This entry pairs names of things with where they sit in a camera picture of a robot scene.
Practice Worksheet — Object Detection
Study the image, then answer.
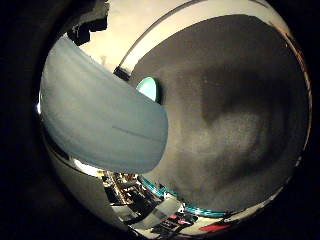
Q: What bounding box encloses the teal striped rack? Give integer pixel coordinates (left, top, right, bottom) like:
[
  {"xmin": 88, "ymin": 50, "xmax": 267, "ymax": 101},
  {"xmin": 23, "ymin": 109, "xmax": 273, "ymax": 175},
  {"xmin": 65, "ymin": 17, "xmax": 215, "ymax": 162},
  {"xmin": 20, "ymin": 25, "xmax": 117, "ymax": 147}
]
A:
[{"xmin": 138, "ymin": 175, "xmax": 231, "ymax": 219}]

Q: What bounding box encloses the teal round bowl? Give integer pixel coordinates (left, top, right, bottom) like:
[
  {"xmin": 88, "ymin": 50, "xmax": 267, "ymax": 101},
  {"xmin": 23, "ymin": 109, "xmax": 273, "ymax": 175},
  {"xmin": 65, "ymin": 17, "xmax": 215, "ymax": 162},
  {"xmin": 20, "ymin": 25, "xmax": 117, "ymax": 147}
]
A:
[{"xmin": 135, "ymin": 76, "xmax": 162, "ymax": 104}]

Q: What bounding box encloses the red office chair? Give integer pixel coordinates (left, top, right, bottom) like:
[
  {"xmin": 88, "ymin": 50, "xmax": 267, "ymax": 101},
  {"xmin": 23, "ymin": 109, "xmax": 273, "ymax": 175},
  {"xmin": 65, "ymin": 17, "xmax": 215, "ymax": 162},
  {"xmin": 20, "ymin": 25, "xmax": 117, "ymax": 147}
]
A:
[{"xmin": 198, "ymin": 222, "xmax": 232, "ymax": 233}]

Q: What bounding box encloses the light blue plastic cup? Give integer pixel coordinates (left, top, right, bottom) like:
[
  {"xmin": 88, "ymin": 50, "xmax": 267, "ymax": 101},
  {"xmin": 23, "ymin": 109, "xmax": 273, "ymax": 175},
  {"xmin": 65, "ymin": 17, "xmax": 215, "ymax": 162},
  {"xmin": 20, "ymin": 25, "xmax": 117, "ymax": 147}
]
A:
[{"xmin": 39, "ymin": 35, "xmax": 169, "ymax": 175}]

